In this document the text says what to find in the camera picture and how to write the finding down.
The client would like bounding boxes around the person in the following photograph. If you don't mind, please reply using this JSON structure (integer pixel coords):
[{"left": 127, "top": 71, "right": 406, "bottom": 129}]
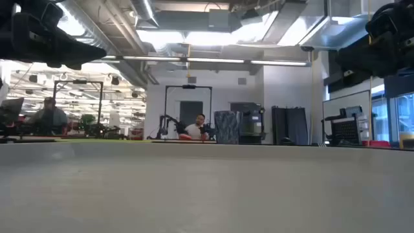
[
  {"left": 27, "top": 96, "right": 69, "bottom": 135},
  {"left": 185, "top": 113, "right": 210, "bottom": 141}
]

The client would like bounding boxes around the green background plant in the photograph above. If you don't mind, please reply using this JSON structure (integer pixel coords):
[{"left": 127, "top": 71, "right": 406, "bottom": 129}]
[{"left": 78, "top": 113, "right": 97, "bottom": 131}]

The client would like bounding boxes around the black wire crate cart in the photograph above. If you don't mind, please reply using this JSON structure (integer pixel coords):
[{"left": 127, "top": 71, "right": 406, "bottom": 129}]
[{"left": 323, "top": 105, "right": 370, "bottom": 147}]

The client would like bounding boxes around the dark equipment cart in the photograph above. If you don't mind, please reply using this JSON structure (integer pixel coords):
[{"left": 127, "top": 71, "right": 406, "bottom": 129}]
[{"left": 239, "top": 107, "right": 267, "bottom": 145}]

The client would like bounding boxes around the yellow container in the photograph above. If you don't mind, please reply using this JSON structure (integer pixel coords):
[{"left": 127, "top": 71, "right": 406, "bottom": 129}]
[{"left": 398, "top": 131, "right": 414, "bottom": 151}]

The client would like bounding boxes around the silver ventilation duct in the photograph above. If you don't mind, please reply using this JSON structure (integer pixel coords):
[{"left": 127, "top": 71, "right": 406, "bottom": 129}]
[{"left": 60, "top": 0, "right": 150, "bottom": 89}]

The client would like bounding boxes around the tall black cabinet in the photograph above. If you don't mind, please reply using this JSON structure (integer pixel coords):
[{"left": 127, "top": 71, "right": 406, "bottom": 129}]
[{"left": 271, "top": 105, "right": 309, "bottom": 146}]

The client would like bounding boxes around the red flat object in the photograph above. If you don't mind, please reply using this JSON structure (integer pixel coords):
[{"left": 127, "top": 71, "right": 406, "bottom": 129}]
[{"left": 361, "top": 139, "right": 391, "bottom": 149}]

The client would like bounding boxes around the black wall screen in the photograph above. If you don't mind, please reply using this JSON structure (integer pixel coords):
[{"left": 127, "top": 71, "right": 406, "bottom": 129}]
[{"left": 323, "top": 50, "right": 386, "bottom": 94}]

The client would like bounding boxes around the dark computer monitor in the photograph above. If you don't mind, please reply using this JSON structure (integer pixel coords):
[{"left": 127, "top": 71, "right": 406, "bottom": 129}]
[{"left": 0, "top": 97, "right": 25, "bottom": 128}]

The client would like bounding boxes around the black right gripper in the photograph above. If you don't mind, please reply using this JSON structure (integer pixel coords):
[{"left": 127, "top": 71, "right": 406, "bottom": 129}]
[{"left": 334, "top": 0, "right": 414, "bottom": 78}]

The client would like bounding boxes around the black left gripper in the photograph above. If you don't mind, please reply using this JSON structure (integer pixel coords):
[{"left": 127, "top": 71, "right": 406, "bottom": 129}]
[{"left": 0, "top": 0, "right": 107, "bottom": 71}]

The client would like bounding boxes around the long ceiling light bar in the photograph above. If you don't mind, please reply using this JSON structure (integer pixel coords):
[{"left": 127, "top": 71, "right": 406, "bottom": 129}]
[{"left": 92, "top": 55, "right": 312, "bottom": 67}]

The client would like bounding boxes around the black background rig frame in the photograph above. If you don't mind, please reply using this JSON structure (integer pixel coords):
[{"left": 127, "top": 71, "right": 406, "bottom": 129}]
[
  {"left": 52, "top": 80, "right": 105, "bottom": 131},
  {"left": 164, "top": 84, "right": 213, "bottom": 140}
]

